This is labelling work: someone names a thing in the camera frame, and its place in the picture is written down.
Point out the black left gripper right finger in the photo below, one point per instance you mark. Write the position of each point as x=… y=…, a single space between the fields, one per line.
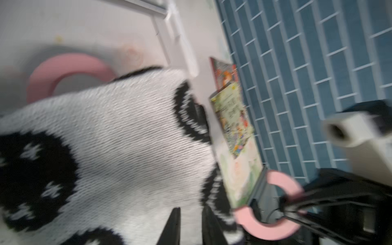
x=211 y=229

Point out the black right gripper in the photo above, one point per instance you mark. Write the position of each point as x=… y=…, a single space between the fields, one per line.
x=362 y=209

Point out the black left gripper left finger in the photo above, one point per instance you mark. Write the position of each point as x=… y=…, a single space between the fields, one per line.
x=171 y=232

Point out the smiley plaid black white scarf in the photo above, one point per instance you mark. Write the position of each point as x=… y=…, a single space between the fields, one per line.
x=107 y=165

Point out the colourful picture book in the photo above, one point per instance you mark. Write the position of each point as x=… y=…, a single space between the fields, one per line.
x=228 y=105

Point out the white steel clothes rack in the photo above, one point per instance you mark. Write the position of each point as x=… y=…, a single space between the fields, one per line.
x=154 y=35

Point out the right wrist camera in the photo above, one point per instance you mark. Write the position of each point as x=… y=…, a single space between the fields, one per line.
x=364 y=132

